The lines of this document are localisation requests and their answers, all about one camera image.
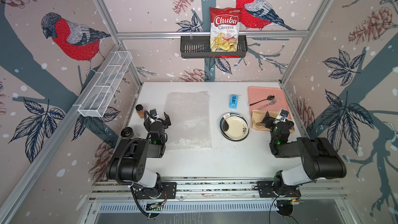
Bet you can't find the cream dinner plate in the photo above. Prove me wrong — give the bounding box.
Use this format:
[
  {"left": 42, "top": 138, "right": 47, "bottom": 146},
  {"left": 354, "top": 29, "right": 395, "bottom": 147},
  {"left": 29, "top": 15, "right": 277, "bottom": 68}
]
[{"left": 219, "top": 113, "right": 249, "bottom": 142}]

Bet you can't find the black wire shelf basket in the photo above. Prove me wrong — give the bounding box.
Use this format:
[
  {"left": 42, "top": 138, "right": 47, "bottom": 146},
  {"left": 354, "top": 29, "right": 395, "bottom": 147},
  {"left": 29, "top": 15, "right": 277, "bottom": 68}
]
[{"left": 180, "top": 35, "right": 248, "bottom": 59}]

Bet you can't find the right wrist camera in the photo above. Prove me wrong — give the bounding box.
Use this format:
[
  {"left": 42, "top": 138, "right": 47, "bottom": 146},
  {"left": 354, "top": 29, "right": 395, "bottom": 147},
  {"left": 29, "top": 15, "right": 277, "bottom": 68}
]
[{"left": 277, "top": 109, "right": 289, "bottom": 121}]

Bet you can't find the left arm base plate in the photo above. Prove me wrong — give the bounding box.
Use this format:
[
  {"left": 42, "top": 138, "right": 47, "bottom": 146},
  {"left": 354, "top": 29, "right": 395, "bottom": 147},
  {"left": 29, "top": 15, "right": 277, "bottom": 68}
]
[{"left": 135, "top": 182, "right": 177, "bottom": 200}]

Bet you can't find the orange spice jar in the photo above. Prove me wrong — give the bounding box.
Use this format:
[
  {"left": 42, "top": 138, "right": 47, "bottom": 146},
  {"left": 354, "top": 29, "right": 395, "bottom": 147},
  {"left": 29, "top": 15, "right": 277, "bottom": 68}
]
[{"left": 135, "top": 104, "right": 145, "bottom": 119}]

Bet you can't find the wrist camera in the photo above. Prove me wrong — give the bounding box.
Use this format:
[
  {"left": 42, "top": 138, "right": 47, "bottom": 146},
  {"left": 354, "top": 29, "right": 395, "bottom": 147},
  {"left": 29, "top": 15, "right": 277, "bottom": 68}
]
[
  {"left": 277, "top": 109, "right": 289, "bottom": 121},
  {"left": 149, "top": 108, "right": 158, "bottom": 119}
]

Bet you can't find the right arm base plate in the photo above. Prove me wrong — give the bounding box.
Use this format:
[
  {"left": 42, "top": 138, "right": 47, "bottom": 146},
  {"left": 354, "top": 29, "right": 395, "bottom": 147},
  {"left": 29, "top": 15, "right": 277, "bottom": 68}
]
[{"left": 253, "top": 180, "right": 302, "bottom": 198}]

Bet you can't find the bubble wrap sheet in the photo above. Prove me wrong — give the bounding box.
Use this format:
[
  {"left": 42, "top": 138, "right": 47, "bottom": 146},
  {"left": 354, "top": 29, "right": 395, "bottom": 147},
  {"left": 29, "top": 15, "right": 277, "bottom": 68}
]
[{"left": 164, "top": 91, "right": 212, "bottom": 150}]

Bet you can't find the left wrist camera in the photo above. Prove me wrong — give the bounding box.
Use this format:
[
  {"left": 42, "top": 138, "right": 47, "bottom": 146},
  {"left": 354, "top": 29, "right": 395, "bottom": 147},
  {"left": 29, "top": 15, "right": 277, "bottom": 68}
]
[{"left": 149, "top": 108, "right": 158, "bottom": 119}]

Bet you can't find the metal fork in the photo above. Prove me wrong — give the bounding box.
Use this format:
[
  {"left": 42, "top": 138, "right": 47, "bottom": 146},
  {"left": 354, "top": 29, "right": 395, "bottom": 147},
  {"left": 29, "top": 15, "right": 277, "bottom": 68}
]
[{"left": 257, "top": 99, "right": 279, "bottom": 110}]

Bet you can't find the white mesh wall basket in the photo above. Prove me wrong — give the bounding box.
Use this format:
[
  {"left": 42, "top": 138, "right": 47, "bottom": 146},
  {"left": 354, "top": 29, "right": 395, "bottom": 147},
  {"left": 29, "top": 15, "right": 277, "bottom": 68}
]
[{"left": 78, "top": 51, "right": 132, "bottom": 118}]

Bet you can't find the blue tape dispenser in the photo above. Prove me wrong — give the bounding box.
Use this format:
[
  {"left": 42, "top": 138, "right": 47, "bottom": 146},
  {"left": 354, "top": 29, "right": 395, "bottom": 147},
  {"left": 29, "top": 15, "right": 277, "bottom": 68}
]
[{"left": 229, "top": 94, "right": 238, "bottom": 109}]

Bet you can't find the Chuba cassava chips bag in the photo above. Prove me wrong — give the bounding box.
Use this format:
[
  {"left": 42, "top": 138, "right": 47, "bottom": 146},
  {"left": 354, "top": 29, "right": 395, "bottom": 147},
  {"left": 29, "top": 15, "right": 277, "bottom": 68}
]
[{"left": 210, "top": 8, "right": 241, "bottom": 52}]

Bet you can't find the pink tray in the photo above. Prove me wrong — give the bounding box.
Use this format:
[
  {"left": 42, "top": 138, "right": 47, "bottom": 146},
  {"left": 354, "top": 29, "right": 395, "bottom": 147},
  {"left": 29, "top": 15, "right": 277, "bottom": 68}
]
[{"left": 248, "top": 86, "right": 293, "bottom": 119}]

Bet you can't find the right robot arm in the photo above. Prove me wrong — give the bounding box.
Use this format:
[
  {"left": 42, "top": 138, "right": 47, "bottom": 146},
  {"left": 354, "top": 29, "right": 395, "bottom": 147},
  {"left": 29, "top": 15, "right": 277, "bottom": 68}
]
[{"left": 260, "top": 110, "right": 347, "bottom": 196}]

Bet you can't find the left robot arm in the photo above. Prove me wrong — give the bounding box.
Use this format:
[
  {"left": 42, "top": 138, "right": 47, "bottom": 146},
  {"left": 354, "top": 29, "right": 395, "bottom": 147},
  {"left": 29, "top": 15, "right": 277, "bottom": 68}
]
[{"left": 105, "top": 108, "right": 171, "bottom": 199}]

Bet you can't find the black spoon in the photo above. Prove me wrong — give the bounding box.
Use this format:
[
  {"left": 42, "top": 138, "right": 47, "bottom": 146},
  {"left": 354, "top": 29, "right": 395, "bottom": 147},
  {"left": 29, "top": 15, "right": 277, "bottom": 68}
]
[{"left": 249, "top": 95, "right": 275, "bottom": 106}]

